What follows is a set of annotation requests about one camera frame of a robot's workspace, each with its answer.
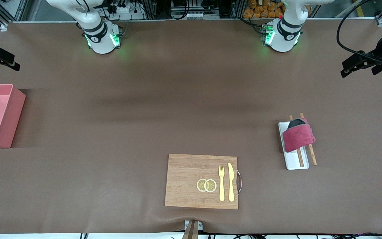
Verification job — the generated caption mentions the red cloth with black trim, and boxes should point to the red cloth with black trim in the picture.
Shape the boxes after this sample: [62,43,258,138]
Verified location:
[282,118,316,153]

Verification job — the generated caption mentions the brown wooden chopstick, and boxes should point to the brown wooden chopstick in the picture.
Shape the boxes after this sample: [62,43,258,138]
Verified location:
[299,113,317,166]
[289,115,305,167]

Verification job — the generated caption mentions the white rectangular tray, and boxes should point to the white rectangular tray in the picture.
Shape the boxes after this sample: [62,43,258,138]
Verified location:
[278,121,310,170]

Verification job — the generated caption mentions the orange snack bags pile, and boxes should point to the orange snack bags pile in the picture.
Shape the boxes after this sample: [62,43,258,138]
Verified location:
[243,0,284,19]

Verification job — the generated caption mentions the white power strip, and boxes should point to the white power strip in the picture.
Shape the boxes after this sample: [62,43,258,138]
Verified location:
[106,3,145,20]

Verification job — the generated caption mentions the yellow knife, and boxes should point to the yellow knife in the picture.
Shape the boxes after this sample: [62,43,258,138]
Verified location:
[228,162,235,202]

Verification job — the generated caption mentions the yellow fork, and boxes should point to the yellow fork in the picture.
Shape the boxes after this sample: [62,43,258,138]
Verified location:
[218,165,225,202]

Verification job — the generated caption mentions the bamboo cutting board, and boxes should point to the bamboo cutting board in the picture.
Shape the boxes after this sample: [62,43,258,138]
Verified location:
[164,154,239,210]

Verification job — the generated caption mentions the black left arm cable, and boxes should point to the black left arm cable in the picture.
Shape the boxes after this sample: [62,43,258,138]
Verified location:
[336,0,382,63]

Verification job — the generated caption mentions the grey camera stand bracket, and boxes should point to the grey camera stand bracket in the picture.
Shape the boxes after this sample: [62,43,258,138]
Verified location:
[182,220,203,239]

